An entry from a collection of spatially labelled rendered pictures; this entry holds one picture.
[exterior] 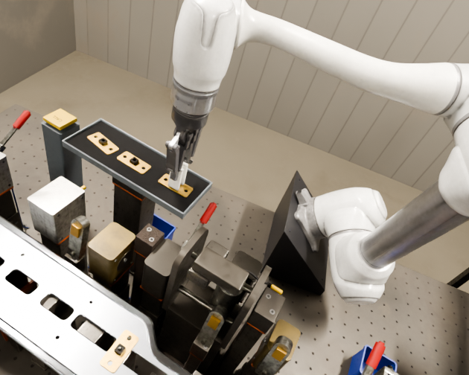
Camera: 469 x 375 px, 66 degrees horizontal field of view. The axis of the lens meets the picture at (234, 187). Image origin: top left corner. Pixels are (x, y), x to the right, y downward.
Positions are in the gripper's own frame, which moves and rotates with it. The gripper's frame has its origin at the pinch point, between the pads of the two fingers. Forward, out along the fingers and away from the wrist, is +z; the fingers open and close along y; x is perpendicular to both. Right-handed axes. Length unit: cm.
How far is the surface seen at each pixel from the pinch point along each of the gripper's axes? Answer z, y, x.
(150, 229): 10.0, 10.7, 0.7
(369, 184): 121, -211, 80
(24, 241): 20.0, 25.2, -24.6
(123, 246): 12.1, 17.1, -2.0
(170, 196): 4.1, 3.8, 0.9
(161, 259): 12.1, 15.0, 6.9
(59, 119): 4.1, -0.6, -37.0
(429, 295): 50, -55, 95
